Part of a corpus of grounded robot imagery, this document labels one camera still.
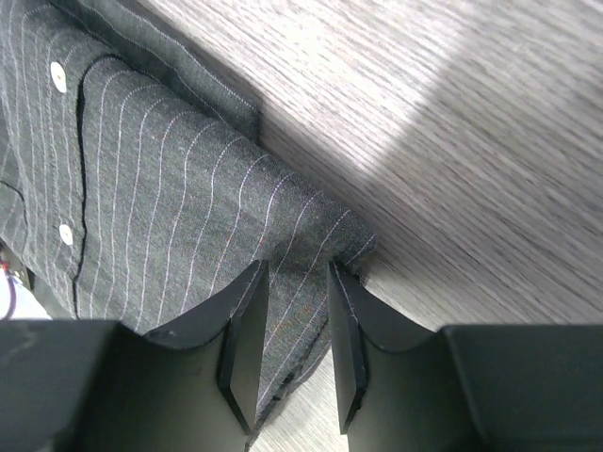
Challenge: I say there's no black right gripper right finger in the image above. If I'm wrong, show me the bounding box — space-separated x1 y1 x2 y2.
327 263 602 451

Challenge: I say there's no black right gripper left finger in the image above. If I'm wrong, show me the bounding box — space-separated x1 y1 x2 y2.
1 261 269 451

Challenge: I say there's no dark pinstriped long sleeve shirt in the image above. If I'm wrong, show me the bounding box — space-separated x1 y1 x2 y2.
1 1 376 422

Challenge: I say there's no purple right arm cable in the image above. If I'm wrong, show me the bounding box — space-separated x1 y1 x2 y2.
0 263 29 321

